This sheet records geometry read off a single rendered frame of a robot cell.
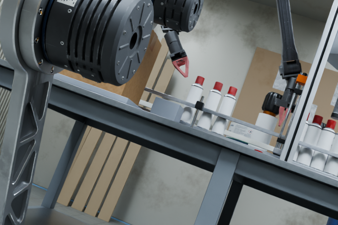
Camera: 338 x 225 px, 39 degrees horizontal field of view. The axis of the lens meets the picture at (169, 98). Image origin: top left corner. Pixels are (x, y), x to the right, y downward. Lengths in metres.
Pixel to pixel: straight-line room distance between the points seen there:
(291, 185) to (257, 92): 3.59
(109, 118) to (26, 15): 0.79
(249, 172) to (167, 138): 0.27
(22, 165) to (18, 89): 0.18
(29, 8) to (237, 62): 4.39
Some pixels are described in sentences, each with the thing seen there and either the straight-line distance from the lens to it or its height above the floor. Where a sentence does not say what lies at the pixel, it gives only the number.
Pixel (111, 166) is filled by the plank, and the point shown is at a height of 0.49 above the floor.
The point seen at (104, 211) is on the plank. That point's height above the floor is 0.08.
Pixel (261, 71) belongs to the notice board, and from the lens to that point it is 5.07.
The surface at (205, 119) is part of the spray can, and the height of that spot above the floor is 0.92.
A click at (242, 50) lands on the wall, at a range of 5.16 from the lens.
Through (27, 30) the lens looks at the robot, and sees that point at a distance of 0.83.
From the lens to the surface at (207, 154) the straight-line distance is 1.48.
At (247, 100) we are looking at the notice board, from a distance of 5.00.
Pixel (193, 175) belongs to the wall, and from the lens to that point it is 4.96.
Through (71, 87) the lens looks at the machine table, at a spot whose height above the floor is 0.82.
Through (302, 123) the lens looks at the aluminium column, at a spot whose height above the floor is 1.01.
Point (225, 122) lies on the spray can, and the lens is 1.90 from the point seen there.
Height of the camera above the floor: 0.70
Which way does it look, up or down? 8 degrees up
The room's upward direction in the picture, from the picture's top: 21 degrees clockwise
